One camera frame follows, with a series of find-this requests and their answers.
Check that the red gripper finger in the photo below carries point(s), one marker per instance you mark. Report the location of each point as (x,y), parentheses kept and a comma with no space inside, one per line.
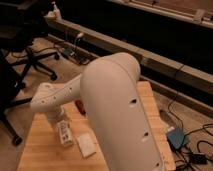
(80,107)

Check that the white plastic bottle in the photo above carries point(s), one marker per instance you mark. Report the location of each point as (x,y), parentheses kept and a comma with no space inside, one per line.
(64,131)

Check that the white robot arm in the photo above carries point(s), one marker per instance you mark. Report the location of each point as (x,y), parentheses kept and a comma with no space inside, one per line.
(108,89)

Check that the white pump bottle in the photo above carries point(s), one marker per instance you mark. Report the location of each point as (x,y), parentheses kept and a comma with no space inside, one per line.
(55,13)

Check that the white rectangular sponge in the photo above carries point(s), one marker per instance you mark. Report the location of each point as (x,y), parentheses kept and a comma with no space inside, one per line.
(86,145)

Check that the black power strip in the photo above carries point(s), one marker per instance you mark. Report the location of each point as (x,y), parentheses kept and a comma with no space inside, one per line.
(69,54)

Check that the black chair left edge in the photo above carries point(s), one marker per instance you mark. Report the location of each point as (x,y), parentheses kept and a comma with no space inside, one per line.
(10,86)

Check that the black office chair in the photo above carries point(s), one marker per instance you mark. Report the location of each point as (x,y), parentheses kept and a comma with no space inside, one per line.
(21,21)

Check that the blue box on floor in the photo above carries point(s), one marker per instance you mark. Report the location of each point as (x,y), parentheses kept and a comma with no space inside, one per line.
(176,138)

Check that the black adapter on floor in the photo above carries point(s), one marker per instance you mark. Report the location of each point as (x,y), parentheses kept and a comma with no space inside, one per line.
(197,158)

